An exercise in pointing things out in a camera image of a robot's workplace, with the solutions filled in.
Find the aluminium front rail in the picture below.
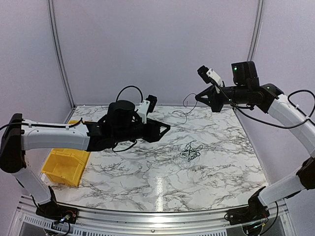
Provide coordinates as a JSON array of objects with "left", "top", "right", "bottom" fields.
[{"left": 9, "top": 197, "right": 297, "bottom": 236}]

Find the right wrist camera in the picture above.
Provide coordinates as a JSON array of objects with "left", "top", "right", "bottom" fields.
[{"left": 197, "top": 65, "right": 224, "bottom": 87}]

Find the white cable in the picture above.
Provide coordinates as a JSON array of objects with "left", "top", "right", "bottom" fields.
[{"left": 171, "top": 92, "right": 199, "bottom": 170}]

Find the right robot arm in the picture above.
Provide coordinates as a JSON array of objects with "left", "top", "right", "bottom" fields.
[{"left": 195, "top": 61, "right": 315, "bottom": 220}]

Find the dark green cable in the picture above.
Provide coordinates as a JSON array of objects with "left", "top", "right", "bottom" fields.
[{"left": 180, "top": 139, "right": 203, "bottom": 163}]

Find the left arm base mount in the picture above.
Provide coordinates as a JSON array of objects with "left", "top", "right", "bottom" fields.
[{"left": 36, "top": 203, "right": 79, "bottom": 224}]

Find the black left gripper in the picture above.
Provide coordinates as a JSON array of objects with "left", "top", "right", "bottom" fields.
[{"left": 114, "top": 118, "right": 171, "bottom": 143}]

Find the yellow bin far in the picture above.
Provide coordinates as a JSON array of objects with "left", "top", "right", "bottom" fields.
[{"left": 68, "top": 120, "right": 79, "bottom": 124}]

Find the left corner aluminium post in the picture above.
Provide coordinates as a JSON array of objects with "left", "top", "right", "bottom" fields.
[{"left": 48, "top": 0, "right": 76, "bottom": 109}]

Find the right corner aluminium post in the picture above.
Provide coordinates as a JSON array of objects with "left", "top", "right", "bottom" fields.
[{"left": 247, "top": 0, "right": 265, "bottom": 61}]

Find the yellow bin middle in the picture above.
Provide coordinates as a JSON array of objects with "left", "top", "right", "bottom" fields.
[{"left": 51, "top": 148, "right": 91, "bottom": 164}]

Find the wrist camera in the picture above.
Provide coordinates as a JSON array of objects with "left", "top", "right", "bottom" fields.
[
  {"left": 136, "top": 95, "right": 158, "bottom": 124},
  {"left": 197, "top": 65, "right": 224, "bottom": 87}
]

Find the yellow bin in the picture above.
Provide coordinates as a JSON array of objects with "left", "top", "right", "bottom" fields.
[
  {"left": 68, "top": 120, "right": 79, "bottom": 124},
  {"left": 41, "top": 151, "right": 87, "bottom": 186},
  {"left": 51, "top": 148, "right": 91, "bottom": 164}
]

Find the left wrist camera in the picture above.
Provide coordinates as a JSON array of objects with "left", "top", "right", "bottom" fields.
[{"left": 136, "top": 95, "right": 158, "bottom": 124}]

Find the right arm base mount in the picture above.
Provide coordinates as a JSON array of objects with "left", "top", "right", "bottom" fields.
[{"left": 224, "top": 206, "right": 270, "bottom": 225}]

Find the corner aluminium post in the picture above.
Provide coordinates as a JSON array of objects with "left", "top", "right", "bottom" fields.
[
  {"left": 48, "top": 0, "right": 76, "bottom": 109},
  {"left": 247, "top": 0, "right": 265, "bottom": 61}
]

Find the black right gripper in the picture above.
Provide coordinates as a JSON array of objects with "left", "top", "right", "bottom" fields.
[{"left": 195, "top": 84, "right": 250, "bottom": 113}]

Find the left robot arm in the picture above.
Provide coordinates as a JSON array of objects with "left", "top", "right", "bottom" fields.
[{"left": 0, "top": 100, "right": 171, "bottom": 219}]

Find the yellow bin near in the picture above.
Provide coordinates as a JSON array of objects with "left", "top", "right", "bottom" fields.
[{"left": 41, "top": 151, "right": 87, "bottom": 186}]

